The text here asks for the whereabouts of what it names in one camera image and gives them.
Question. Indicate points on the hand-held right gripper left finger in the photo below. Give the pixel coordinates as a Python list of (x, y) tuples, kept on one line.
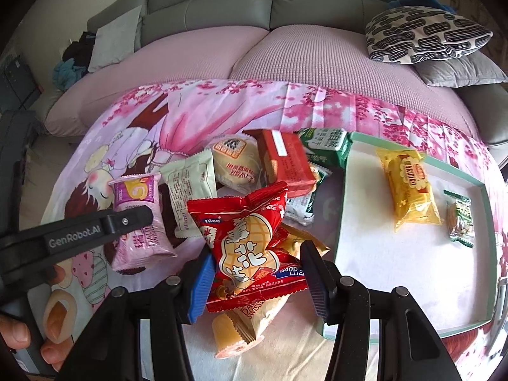
[(202, 282)]

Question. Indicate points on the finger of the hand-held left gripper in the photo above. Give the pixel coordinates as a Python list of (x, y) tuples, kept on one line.
[(129, 220)]

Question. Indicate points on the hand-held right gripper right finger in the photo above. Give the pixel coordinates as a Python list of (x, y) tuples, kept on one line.
[(313, 282)]

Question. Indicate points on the pink snack packet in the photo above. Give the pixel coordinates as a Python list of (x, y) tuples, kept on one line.
[(139, 246)]

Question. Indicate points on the red gold-patterned snack packet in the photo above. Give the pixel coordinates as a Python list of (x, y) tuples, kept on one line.
[(286, 274)]

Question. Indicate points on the red peanut snack packet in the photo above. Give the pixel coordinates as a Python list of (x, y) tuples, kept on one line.
[(242, 246)]

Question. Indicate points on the green-edged white box tray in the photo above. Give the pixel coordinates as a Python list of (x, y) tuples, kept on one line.
[(389, 278)]

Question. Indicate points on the small white green-edged packet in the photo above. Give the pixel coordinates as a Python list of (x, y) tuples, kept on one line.
[(301, 206)]

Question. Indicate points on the red box-shaped snack packet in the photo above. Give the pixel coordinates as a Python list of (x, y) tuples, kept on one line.
[(285, 162)]

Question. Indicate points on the person's left hand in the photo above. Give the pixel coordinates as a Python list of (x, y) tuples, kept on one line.
[(14, 331)]

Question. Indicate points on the gold snack packet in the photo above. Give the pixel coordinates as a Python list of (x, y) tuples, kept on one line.
[(299, 242)]

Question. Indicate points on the beige roll cake packet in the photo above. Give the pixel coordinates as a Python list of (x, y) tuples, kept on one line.
[(258, 314)]

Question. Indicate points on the white snack packet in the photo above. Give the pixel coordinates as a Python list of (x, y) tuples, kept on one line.
[(190, 190)]

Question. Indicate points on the clear-wrapped yellow bun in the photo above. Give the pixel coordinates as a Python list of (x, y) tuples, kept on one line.
[(234, 166)]

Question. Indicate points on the yellow snack packet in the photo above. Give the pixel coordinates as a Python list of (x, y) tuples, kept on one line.
[(408, 186)]

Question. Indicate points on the green and white biscuit packet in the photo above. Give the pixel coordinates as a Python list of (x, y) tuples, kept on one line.
[(325, 143)]

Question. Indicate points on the pink printed blanket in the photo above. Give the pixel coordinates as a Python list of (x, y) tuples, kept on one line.
[(222, 107)]

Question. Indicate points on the light blue cloth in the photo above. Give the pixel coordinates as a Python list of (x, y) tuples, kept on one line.
[(69, 73)]

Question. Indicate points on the small clear green-ended packet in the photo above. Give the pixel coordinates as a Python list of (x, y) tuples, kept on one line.
[(460, 218)]

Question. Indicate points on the dark cabinet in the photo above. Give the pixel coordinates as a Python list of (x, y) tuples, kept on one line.
[(18, 81)]

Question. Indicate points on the dark clothes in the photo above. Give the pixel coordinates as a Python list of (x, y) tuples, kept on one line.
[(81, 49)]

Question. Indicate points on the light grey cushion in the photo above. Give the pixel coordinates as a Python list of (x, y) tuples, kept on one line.
[(115, 39)]

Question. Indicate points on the pink sofa cover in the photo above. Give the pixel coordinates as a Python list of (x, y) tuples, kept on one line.
[(309, 55)]

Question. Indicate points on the grey sofa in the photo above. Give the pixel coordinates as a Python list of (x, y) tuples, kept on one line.
[(206, 0)]

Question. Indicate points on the grey pillow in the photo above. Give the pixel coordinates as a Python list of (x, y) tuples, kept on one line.
[(460, 71)]

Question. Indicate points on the black and white patterned pillow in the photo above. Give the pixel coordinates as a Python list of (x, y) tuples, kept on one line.
[(424, 33)]

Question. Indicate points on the dark blue cloth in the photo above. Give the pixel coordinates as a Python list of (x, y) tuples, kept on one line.
[(420, 0)]

